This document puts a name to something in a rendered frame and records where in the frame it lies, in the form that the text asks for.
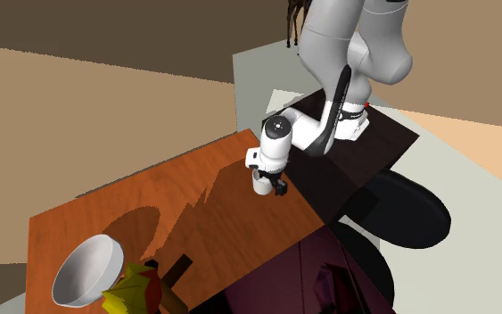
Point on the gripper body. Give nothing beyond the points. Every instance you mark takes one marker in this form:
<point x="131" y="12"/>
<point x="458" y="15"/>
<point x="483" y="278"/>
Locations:
<point x="271" y="177"/>

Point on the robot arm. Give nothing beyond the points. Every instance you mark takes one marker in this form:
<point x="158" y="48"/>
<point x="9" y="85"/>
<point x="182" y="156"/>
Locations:
<point x="329" y="39"/>

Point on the white cup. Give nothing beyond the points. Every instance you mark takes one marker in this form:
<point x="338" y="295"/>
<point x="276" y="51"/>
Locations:
<point x="261" y="186"/>

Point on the wooden table with purple cabinet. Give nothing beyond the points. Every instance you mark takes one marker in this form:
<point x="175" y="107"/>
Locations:
<point x="233" y="226"/>

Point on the dark robot stand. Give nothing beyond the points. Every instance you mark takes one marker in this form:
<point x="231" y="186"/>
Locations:
<point x="363" y="161"/>

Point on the dark brown stick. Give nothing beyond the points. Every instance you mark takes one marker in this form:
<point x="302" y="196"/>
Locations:
<point x="177" y="268"/>

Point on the yellow and red leafy object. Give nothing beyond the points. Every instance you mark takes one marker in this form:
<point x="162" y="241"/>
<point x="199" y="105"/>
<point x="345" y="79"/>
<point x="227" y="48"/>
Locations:
<point x="129" y="291"/>

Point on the white bowl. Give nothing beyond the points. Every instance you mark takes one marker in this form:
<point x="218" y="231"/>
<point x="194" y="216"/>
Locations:
<point x="86" y="274"/>

